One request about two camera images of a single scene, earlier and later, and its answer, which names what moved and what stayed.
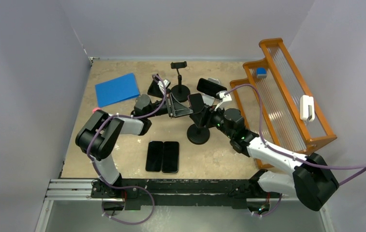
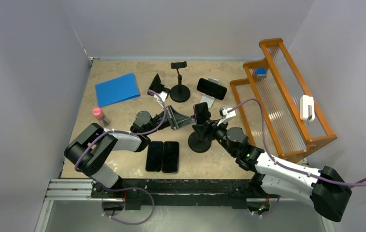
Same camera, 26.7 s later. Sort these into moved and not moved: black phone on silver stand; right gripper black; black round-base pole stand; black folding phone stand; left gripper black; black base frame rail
Moved: left gripper black; right gripper black
Not moved: black round-base pole stand; black phone on silver stand; black folding phone stand; black base frame rail
